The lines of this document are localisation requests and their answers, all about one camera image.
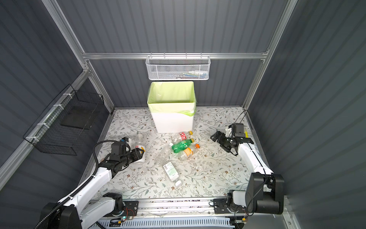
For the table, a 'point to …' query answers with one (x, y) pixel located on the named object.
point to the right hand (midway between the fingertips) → (217, 141)
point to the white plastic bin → (172, 122)
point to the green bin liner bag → (173, 96)
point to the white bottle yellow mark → (139, 143)
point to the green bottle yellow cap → (180, 146)
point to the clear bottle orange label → (188, 152)
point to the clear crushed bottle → (161, 158)
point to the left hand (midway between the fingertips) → (140, 152)
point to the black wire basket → (61, 130)
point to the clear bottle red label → (181, 136)
